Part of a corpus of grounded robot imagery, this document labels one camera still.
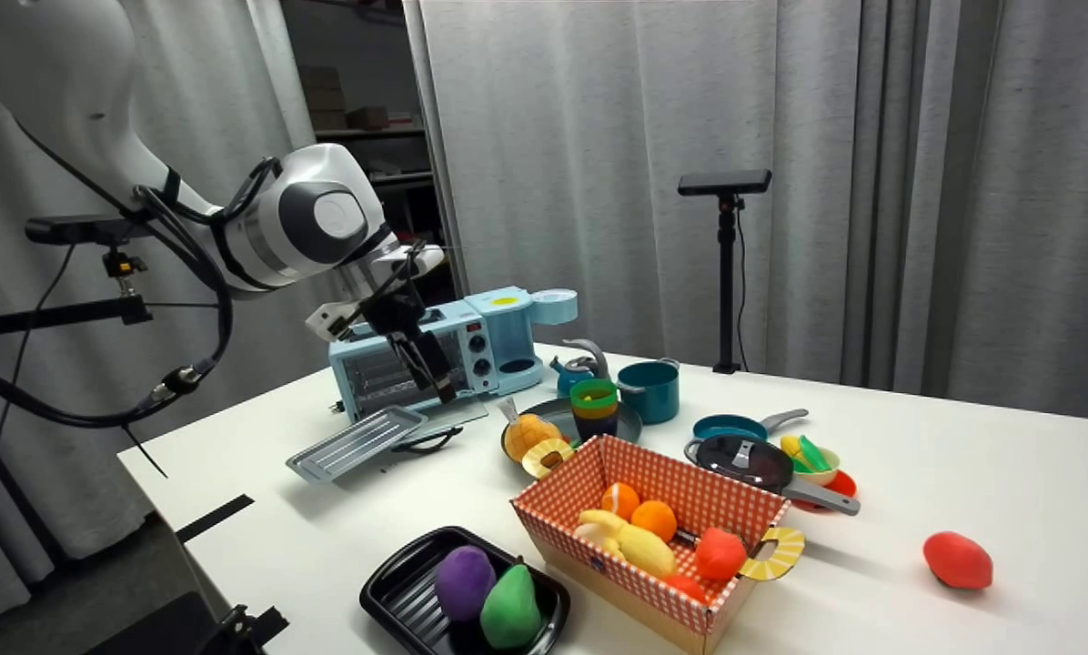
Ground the black plastic tray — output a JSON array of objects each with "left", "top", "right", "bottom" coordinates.
[{"left": 359, "top": 526, "right": 568, "bottom": 655}]

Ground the green yellow toy vegetable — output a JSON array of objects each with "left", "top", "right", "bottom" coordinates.
[{"left": 780, "top": 432, "right": 833, "bottom": 472}]

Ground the orange toy half fruit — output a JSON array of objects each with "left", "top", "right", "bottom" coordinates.
[{"left": 503, "top": 413, "right": 575, "bottom": 476}]

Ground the teal toy cup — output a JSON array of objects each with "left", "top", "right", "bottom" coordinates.
[{"left": 617, "top": 360, "right": 682, "bottom": 427}]

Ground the black camera stand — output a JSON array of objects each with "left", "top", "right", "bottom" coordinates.
[{"left": 677, "top": 167, "right": 773, "bottom": 375}]

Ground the red toy plate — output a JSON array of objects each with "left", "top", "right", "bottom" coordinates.
[{"left": 816, "top": 469, "right": 860, "bottom": 513}]

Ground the light blue toy oven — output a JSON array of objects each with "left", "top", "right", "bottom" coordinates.
[{"left": 326, "top": 288, "right": 580, "bottom": 417}]

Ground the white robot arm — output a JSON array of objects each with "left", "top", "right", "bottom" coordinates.
[{"left": 0, "top": 0, "right": 445, "bottom": 411}]

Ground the yellow pineapple slice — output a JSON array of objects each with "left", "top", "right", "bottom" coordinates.
[{"left": 740, "top": 526, "right": 803, "bottom": 582}]

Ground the black tripod left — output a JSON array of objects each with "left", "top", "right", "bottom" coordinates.
[{"left": 0, "top": 212, "right": 178, "bottom": 402}]

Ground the yellow toy banana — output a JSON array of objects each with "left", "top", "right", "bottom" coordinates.
[{"left": 575, "top": 508, "right": 677, "bottom": 580}]

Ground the red toy fruit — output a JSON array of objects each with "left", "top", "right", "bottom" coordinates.
[{"left": 922, "top": 532, "right": 993, "bottom": 594}]

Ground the green toy avocado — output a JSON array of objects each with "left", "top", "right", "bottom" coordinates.
[{"left": 480, "top": 563, "right": 542, "bottom": 647}]

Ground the red checkered cardboard box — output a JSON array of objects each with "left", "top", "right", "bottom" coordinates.
[{"left": 513, "top": 438, "right": 803, "bottom": 655}]

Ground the blue toy pan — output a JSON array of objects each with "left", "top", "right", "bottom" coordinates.
[{"left": 692, "top": 406, "right": 809, "bottom": 441}]

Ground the grey toy faucet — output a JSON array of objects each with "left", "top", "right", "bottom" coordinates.
[{"left": 549, "top": 338, "right": 608, "bottom": 401}]

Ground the grey oven rack tray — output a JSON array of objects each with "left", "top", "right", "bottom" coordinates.
[{"left": 286, "top": 406, "right": 423, "bottom": 483}]

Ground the green orange toy cup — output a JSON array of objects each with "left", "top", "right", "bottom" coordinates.
[{"left": 571, "top": 379, "right": 617, "bottom": 441}]

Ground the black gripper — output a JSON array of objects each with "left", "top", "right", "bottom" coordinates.
[{"left": 364, "top": 285, "right": 458, "bottom": 401}]

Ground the red toy tomato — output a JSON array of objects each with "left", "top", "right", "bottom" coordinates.
[{"left": 694, "top": 526, "right": 746, "bottom": 582}]

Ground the purple toy eggplant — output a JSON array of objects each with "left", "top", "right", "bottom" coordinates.
[{"left": 432, "top": 547, "right": 495, "bottom": 622}]

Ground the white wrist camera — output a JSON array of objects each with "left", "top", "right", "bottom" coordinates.
[{"left": 306, "top": 302, "right": 359, "bottom": 341}]

